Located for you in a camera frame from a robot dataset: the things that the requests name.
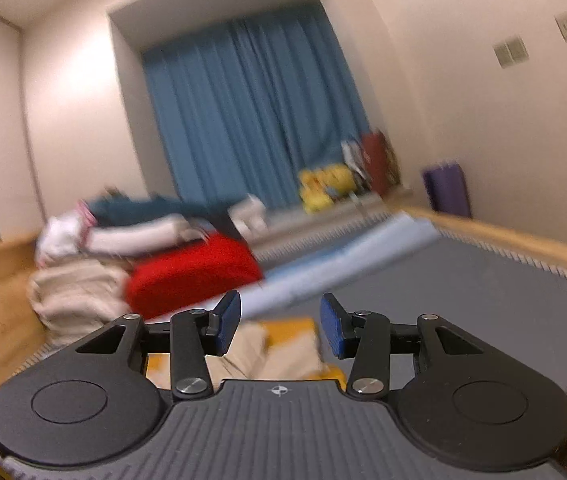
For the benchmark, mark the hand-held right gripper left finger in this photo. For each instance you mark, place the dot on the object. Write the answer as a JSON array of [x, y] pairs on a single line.
[[226, 327]]

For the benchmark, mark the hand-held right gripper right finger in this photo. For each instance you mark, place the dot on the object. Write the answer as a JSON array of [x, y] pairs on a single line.
[[333, 330]]

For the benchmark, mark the beige and yellow hooded jacket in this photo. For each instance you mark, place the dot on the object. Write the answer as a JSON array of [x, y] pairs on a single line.
[[283, 347]]

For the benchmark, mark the red folded blanket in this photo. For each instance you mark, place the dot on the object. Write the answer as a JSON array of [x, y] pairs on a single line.
[[193, 272]]

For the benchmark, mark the light blue folded sheet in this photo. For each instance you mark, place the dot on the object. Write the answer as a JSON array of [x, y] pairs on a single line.
[[343, 260]]

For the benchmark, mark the grey mattress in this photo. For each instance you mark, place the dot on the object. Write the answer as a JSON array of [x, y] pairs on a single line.
[[438, 300]]

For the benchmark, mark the white folded pillow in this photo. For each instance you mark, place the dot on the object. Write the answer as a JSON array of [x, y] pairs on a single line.
[[133, 237]]

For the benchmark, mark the yellow plush toy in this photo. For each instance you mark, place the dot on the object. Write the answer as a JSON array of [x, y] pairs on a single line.
[[339, 176], [316, 192]]

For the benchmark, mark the dark blue shark plush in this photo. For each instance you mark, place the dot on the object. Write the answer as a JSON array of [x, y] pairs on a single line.
[[133, 207]]

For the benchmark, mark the cream folded quilt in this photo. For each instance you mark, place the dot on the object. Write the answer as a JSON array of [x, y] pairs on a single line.
[[78, 292]]

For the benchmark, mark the black white striped toy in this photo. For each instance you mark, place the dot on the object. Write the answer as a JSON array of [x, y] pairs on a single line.
[[354, 162]]

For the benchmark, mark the red cushion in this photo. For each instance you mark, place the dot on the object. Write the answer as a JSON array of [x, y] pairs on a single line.
[[379, 160]]

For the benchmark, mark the purple box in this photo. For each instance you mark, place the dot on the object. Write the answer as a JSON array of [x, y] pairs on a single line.
[[447, 190]]

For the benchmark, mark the white and pink cloth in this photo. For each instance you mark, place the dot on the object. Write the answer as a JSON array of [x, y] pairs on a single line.
[[63, 235]]

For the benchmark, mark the blue curtain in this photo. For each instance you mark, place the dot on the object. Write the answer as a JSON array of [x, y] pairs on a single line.
[[248, 110]]

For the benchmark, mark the wooden bed frame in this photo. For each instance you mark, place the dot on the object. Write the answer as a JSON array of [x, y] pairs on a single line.
[[513, 240]]

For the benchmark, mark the double wall switch plate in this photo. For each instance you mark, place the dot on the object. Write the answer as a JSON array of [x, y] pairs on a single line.
[[511, 51]]

